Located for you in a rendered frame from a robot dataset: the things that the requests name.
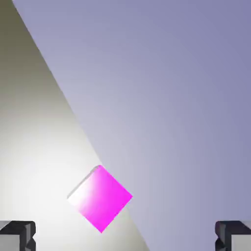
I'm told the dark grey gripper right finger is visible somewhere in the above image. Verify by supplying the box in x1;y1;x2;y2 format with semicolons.
215;220;251;251

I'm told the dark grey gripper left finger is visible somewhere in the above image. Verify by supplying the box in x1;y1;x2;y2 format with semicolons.
0;220;37;251

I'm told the small magenta cube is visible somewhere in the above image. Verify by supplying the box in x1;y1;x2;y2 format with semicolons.
66;164;133;234

